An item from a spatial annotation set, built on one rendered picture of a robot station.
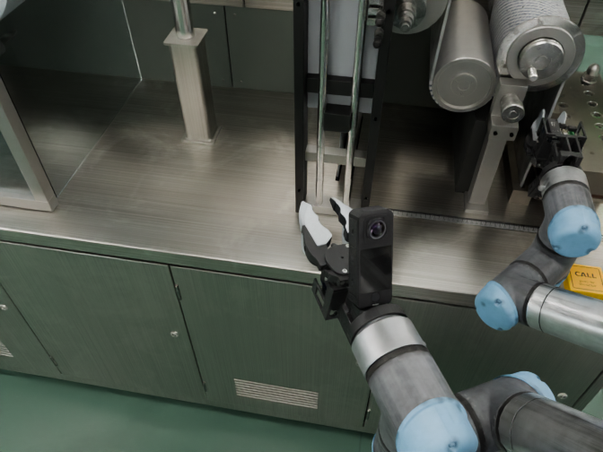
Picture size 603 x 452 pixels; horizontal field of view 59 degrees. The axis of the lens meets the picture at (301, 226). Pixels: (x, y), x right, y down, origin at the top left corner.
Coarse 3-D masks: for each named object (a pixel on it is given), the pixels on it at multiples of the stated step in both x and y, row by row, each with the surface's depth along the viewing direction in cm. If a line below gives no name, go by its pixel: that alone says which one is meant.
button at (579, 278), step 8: (576, 272) 104; (584, 272) 104; (592, 272) 104; (600, 272) 104; (568, 280) 102; (576, 280) 102; (584, 280) 102; (592, 280) 102; (600, 280) 102; (568, 288) 102; (576, 288) 101; (584, 288) 101; (592, 288) 101; (600, 288) 101; (592, 296) 101; (600, 296) 100
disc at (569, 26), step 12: (528, 24) 93; (540, 24) 92; (552, 24) 92; (564, 24) 92; (516, 36) 95; (576, 36) 93; (504, 48) 97; (576, 48) 94; (504, 60) 98; (576, 60) 96; (504, 72) 100; (552, 84) 100
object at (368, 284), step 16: (368, 208) 59; (384, 208) 58; (352, 224) 58; (368, 224) 57; (384, 224) 58; (352, 240) 59; (368, 240) 58; (384, 240) 59; (352, 256) 60; (368, 256) 59; (384, 256) 60; (352, 272) 60; (368, 272) 59; (384, 272) 60; (352, 288) 61; (368, 288) 60; (384, 288) 61; (368, 304) 60
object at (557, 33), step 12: (528, 36) 94; (540, 36) 93; (552, 36) 93; (564, 36) 93; (516, 48) 96; (564, 48) 94; (516, 60) 97; (564, 60) 96; (516, 72) 99; (564, 72) 97; (528, 84) 100; (540, 84) 100
